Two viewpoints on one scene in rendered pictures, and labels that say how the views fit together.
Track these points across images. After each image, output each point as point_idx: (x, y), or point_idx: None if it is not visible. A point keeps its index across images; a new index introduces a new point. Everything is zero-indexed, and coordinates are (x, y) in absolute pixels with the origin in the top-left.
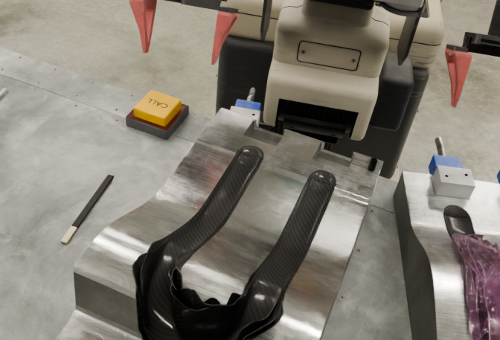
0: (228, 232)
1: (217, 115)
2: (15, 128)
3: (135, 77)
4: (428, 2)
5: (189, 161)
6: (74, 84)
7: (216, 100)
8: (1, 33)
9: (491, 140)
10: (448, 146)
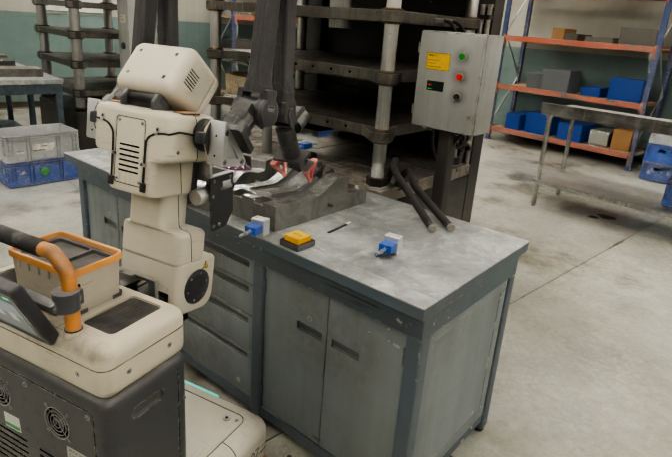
0: (298, 186)
1: (279, 205)
2: (370, 253)
3: None
4: (6, 269)
5: (300, 199)
6: (338, 265)
7: (183, 426)
8: None
9: None
10: None
